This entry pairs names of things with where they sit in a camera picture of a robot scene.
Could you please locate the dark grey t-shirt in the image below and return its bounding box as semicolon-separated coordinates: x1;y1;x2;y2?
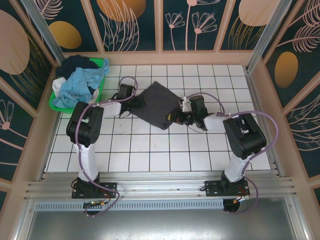
131;81;182;131

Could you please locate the green plastic basket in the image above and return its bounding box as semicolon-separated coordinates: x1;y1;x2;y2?
48;57;107;115

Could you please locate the navy blue t-shirt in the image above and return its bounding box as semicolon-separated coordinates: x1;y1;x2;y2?
56;54;101;91

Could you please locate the orange power connector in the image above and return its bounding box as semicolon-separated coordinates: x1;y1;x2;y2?
231;197;251;205

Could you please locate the grey metal shelf plate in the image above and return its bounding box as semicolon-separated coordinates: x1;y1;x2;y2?
24;209;301;240

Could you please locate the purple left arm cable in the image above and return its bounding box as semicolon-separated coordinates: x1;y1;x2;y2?
74;76;140;218

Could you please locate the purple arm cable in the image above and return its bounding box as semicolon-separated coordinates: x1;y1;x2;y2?
184;92;280;216
74;76;140;218

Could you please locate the aluminium side rail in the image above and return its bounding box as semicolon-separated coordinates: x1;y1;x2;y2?
243;65;283;178

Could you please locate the aluminium mounting rail frame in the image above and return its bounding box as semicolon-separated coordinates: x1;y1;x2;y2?
23;171;296;201

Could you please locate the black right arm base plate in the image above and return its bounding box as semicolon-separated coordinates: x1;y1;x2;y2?
204;180;251;198

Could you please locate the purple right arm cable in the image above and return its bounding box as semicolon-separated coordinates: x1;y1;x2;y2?
184;92;280;216

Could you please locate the slotted grey cable duct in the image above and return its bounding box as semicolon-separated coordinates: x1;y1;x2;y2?
34;199;225;211

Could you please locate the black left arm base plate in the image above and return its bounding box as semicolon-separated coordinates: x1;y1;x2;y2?
71;182;118;200

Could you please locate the aluminium corner post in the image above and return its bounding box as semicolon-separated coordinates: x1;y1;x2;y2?
19;0;65;66
246;0;293;73

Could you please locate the small electronics board with wires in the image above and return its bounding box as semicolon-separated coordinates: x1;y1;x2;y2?
83;199;107;209

